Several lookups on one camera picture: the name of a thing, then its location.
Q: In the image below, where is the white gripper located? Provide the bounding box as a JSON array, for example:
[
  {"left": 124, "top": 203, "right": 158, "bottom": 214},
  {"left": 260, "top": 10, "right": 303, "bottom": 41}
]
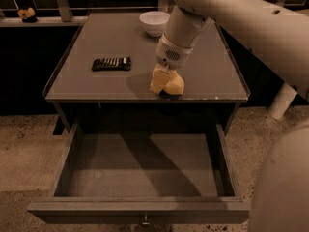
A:
[{"left": 150, "top": 33, "right": 194, "bottom": 94}]

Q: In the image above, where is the yellow sponge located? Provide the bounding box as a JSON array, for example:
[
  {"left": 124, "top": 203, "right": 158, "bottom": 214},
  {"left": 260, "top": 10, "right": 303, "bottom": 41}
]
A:
[{"left": 163, "top": 70, "right": 184, "bottom": 95}]

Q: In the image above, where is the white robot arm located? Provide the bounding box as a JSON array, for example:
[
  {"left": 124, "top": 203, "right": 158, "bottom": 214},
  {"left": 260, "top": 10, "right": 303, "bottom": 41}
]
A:
[{"left": 150, "top": 0, "right": 309, "bottom": 232}]

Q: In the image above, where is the open grey top drawer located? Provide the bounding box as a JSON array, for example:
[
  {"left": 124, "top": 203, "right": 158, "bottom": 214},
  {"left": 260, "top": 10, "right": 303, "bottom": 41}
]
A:
[{"left": 27, "top": 125, "right": 250, "bottom": 225}]

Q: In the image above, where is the metal drawer knob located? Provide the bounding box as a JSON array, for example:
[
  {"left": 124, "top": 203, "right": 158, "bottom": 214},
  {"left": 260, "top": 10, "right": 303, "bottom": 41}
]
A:
[{"left": 140, "top": 213, "right": 151, "bottom": 227}]

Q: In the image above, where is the black snack bar wrapper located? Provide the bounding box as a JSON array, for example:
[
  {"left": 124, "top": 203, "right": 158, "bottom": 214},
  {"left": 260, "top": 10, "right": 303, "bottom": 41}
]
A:
[{"left": 92, "top": 57, "right": 131, "bottom": 72}]

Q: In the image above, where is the white ceramic bowl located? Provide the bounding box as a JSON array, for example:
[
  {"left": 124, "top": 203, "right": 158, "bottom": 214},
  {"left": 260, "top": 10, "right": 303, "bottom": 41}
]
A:
[{"left": 139, "top": 11, "right": 170, "bottom": 37}]

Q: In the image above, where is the grey cabinet table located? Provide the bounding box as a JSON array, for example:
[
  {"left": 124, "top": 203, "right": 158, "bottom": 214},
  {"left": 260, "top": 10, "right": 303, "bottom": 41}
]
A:
[{"left": 42, "top": 11, "right": 252, "bottom": 137}]

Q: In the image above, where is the yellow black object on ledge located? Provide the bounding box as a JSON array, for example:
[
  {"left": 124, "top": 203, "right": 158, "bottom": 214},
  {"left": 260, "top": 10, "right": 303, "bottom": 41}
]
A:
[{"left": 17, "top": 7, "right": 38, "bottom": 23}]

